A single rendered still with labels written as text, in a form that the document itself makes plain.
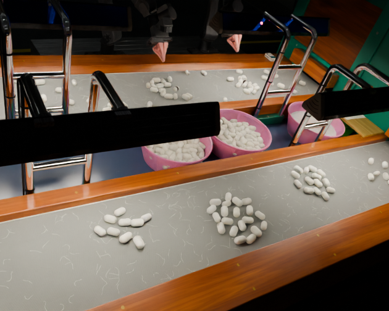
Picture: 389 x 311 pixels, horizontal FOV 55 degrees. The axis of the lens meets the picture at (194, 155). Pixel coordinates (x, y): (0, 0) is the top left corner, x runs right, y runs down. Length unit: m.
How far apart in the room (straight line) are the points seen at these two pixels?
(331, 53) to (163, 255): 1.47
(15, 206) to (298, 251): 0.76
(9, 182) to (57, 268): 0.38
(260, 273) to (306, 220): 0.31
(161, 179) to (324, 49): 1.29
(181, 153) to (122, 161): 0.21
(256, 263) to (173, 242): 0.22
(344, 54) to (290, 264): 1.27
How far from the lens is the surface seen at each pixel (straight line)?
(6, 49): 1.10
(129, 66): 1.71
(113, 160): 1.32
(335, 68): 1.37
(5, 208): 1.04
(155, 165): 1.27
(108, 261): 0.97
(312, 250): 1.15
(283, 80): 2.07
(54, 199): 1.06
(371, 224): 1.37
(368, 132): 1.86
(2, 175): 1.26
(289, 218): 1.24
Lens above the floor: 1.54
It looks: 38 degrees down
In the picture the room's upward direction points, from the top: 18 degrees clockwise
